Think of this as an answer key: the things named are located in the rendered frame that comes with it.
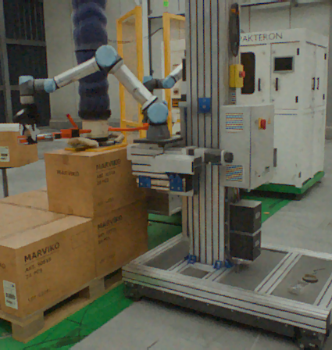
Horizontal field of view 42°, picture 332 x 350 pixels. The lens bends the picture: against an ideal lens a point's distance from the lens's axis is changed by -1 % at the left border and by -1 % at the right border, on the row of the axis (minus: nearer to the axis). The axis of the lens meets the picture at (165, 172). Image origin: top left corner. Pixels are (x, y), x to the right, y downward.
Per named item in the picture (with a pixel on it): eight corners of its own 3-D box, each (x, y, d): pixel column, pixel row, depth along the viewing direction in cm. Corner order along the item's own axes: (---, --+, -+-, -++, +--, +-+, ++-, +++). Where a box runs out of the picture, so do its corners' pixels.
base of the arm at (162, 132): (175, 137, 266) (175, 121, 264) (162, 140, 253) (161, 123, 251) (155, 136, 274) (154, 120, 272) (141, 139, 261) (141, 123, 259)
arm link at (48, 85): (56, 79, 249) (37, 79, 249) (51, 78, 238) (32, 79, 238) (57, 92, 251) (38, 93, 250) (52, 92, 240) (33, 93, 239)
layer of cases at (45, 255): (55, 229, 381) (51, 184, 373) (148, 248, 329) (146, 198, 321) (-78, 279, 282) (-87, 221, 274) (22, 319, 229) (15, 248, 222)
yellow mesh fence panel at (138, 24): (121, 205, 509) (112, 19, 469) (129, 205, 512) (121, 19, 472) (142, 226, 428) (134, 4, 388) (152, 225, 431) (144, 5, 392)
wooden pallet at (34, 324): (56, 244, 384) (55, 229, 381) (149, 266, 331) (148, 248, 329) (-76, 299, 285) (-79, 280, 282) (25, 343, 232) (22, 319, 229)
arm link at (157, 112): (172, 112, 255) (108, 42, 246) (173, 114, 240) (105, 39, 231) (157, 126, 256) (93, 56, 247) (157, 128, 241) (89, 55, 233)
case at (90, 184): (104, 192, 342) (101, 141, 334) (146, 197, 321) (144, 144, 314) (48, 211, 291) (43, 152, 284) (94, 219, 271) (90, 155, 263)
